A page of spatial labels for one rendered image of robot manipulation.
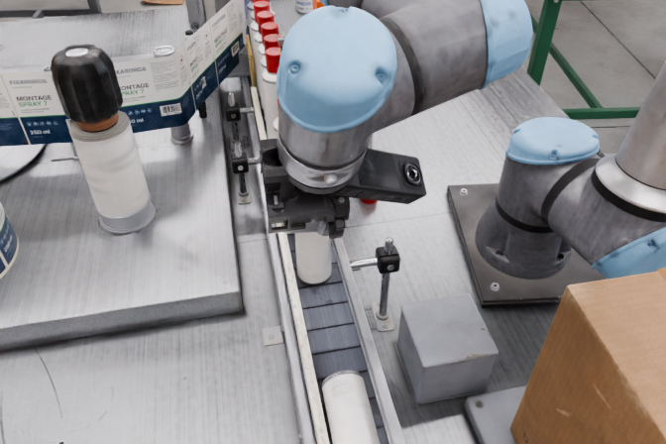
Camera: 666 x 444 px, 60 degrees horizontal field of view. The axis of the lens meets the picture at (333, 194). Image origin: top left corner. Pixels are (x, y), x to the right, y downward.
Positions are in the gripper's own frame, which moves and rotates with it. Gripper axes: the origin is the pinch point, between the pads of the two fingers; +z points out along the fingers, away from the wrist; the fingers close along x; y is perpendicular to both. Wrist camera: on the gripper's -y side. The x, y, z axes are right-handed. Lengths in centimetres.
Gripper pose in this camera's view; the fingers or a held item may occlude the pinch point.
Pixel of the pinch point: (325, 219)
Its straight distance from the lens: 69.2
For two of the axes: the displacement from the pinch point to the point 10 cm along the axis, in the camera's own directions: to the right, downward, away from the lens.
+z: -1.0, 3.5, 9.3
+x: 1.6, 9.3, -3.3
